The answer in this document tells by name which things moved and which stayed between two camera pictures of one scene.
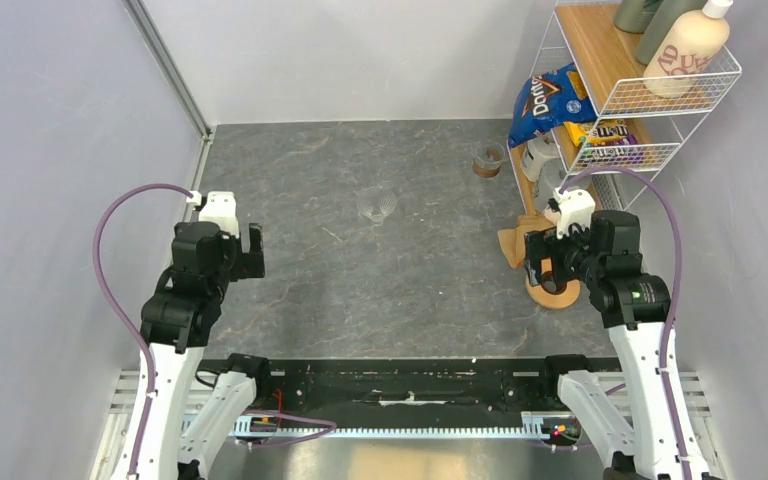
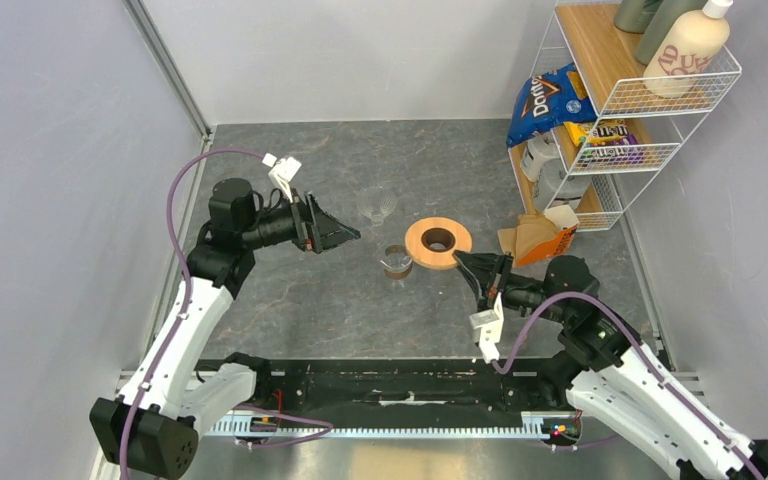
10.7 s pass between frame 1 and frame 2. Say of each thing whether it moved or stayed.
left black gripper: moved
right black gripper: moved
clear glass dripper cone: stayed
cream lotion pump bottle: stayed
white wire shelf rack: stayed
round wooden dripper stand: moved
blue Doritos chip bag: stayed
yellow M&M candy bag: stayed
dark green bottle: stayed
